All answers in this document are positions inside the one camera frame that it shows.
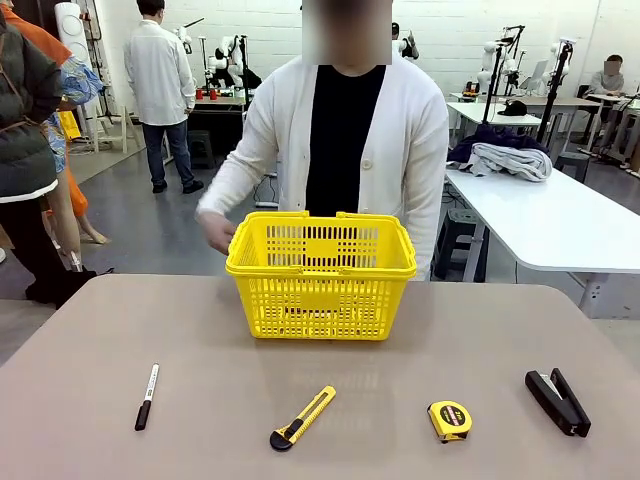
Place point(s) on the person's right hand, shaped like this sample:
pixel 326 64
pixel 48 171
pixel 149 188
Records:
pixel 217 232

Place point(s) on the black and white marker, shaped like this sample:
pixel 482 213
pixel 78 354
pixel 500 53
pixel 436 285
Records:
pixel 147 395

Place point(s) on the black stapler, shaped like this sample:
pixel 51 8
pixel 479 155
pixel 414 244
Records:
pixel 557 405

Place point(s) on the person's left forearm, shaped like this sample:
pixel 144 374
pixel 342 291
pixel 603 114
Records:
pixel 427 225

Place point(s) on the person's right forearm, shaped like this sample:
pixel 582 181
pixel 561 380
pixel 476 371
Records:
pixel 235 175

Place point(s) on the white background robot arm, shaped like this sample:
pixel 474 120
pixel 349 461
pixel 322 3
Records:
pixel 487 56
pixel 555 51

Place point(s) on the yellow plastic shopping basket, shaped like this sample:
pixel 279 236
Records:
pixel 320 285

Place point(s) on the person in white cardigan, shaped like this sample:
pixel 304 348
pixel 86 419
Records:
pixel 345 140

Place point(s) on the person in white lab coat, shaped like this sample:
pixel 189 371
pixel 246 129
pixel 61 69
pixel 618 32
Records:
pixel 160 70

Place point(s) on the person in dark green vest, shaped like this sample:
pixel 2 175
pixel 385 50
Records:
pixel 25 110

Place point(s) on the seated person in grey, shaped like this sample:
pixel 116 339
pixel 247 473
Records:
pixel 607 80

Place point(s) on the dark step stool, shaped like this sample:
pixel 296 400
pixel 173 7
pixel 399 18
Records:
pixel 201 147

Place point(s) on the dark background desk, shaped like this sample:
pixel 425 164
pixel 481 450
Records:
pixel 220 107

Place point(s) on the white wooden stand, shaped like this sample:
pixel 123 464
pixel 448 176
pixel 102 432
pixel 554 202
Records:
pixel 125 125

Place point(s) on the white black humanoid robot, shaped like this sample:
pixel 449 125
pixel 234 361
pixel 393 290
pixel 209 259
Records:
pixel 227 62

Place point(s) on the yellow floor sign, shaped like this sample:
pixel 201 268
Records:
pixel 70 125

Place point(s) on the mannequin in blue patterned shirt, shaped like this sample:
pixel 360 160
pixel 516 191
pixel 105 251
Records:
pixel 80 82

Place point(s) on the yellow black utility knife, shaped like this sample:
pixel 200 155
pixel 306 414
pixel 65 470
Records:
pixel 305 417

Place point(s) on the black plastic stool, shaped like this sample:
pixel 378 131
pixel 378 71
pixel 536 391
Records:
pixel 460 235

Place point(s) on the white tower appliance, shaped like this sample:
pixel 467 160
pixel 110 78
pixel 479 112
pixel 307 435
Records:
pixel 70 25

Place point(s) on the orange garment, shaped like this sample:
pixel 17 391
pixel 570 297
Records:
pixel 45 37

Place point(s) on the small white table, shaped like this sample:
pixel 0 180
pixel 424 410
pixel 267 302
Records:
pixel 475 111

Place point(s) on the dark navy crumpled cloth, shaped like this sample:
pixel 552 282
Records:
pixel 495 136

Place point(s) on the yellow tape measure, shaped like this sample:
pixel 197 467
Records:
pixel 450 420

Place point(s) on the grey crumpled cloth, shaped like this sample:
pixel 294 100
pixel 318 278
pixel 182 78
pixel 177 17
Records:
pixel 515 161

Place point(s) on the black tripod stand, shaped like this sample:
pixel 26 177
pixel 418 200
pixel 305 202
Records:
pixel 495 75
pixel 555 95

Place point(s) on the black cap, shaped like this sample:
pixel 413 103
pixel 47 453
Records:
pixel 514 108

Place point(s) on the large white table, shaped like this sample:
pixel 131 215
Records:
pixel 540 220

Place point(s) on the grey stool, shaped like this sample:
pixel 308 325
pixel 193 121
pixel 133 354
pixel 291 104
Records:
pixel 572 159

